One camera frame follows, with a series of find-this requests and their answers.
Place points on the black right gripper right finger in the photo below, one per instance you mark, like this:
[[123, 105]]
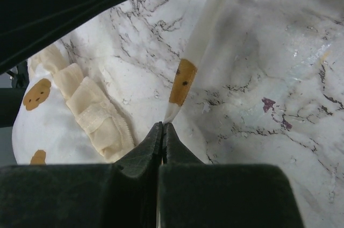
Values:
[[194, 194]]

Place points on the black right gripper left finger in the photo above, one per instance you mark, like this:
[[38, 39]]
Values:
[[120, 194]]

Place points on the small bear print pillow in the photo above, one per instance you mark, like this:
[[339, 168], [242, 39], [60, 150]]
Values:
[[65, 118]]

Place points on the large bear print cushion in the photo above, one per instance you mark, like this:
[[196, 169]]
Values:
[[195, 49]]

